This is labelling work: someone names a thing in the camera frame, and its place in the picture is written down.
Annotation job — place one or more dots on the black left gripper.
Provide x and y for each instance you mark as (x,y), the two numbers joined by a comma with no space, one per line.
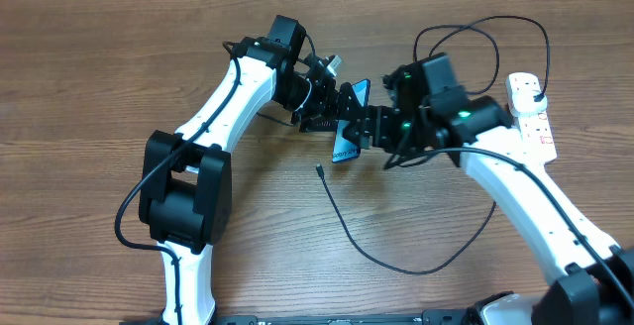
(327,108)

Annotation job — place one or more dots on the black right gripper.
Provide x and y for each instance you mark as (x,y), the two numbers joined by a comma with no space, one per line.
(375,129)

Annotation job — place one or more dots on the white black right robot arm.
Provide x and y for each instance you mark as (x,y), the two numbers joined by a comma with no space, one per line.
(589,276)

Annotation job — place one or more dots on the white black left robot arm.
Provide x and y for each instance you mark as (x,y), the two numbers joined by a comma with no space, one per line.
(185,194)

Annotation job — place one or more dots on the white charger plug adapter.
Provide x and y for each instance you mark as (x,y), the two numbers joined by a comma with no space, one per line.
(524,103)

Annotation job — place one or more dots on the white power strip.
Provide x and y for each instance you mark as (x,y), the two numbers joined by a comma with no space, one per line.
(535,130)

